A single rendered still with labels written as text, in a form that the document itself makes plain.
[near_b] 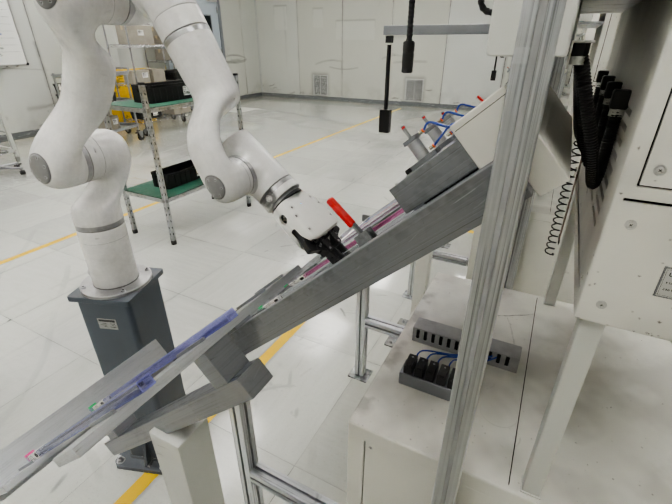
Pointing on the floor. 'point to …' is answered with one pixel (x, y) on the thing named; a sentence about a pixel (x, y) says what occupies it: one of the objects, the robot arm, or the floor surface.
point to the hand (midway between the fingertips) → (340, 256)
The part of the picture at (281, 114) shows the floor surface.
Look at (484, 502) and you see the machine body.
